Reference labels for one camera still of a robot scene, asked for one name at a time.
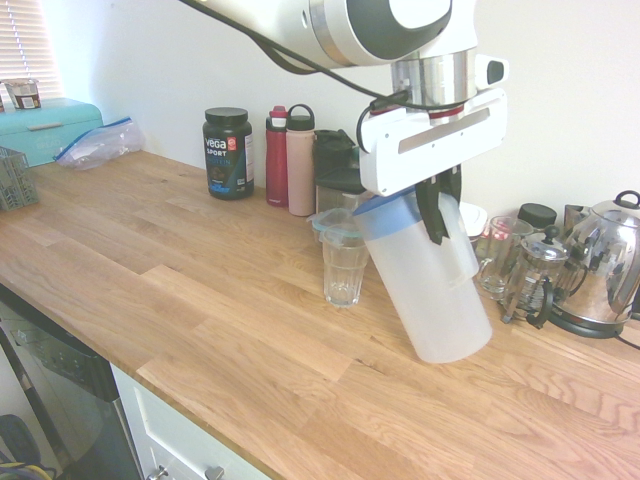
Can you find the grey plastic basket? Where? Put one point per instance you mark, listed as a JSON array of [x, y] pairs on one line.
[[17, 180]]

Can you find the clear container dark square lid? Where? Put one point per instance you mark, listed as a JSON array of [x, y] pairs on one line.
[[335, 192]]

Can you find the pink water bottle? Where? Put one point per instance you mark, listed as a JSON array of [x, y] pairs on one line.
[[300, 170]]

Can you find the yogurt cup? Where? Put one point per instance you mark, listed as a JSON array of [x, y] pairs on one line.
[[22, 95]]

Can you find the clear glass mug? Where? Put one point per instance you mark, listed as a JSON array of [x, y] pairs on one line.
[[500, 270]]

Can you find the glass French press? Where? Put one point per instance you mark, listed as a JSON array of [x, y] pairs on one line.
[[535, 280]]

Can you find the clear zip plastic bag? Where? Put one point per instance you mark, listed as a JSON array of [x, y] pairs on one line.
[[100, 145]]

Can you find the glass jar black lid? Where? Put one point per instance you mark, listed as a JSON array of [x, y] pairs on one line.
[[537, 215]]

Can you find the black shaker bottle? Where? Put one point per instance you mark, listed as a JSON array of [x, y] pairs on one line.
[[332, 147]]

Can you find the teal bread box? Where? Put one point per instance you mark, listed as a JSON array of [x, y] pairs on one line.
[[55, 125]]

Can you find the shiny metal canister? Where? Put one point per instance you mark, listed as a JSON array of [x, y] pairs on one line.
[[575, 215]]

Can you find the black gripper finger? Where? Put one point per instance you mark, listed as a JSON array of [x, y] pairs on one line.
[[451, 185], [431, 210]]

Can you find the black bag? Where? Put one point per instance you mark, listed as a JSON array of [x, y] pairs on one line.
[[17, 445]]

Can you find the red water bottle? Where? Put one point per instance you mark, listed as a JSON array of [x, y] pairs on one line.
[[276, 165]]

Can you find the stainless steel dishwasher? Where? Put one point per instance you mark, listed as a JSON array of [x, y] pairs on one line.
[[65, 390]]

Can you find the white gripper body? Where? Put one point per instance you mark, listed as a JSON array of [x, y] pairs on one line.
[[400, 160]]

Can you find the glass jar red checkered lid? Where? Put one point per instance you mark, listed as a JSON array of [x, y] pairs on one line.
[[484, 247]]

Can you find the cereal container white red lid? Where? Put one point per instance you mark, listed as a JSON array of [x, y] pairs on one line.
[[475, 215]]

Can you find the black Vega protein tub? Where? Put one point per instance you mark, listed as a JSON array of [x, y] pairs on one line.
[[227, 155]]

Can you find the translucent pitcher with blue lid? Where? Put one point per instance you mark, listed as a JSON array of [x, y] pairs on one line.
[[430, 300]]

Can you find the white window blinds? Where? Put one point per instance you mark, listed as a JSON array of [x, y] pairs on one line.
[[30, 45]]

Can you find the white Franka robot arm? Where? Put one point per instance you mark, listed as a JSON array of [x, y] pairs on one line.
[[360, 30]]

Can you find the glass food container teal lid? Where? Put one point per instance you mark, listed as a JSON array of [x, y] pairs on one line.
[[330, 218]]

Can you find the white cabinet drawer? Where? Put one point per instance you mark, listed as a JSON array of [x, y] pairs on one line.
[[175, 435]]

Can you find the stainless steel electric kettle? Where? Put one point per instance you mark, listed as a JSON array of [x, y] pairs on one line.
[[605, 265]]

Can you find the clear drinking glass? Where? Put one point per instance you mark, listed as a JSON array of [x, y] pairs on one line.
[[342, 272]]

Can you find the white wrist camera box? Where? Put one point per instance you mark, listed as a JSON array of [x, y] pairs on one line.
[[492, 70]]

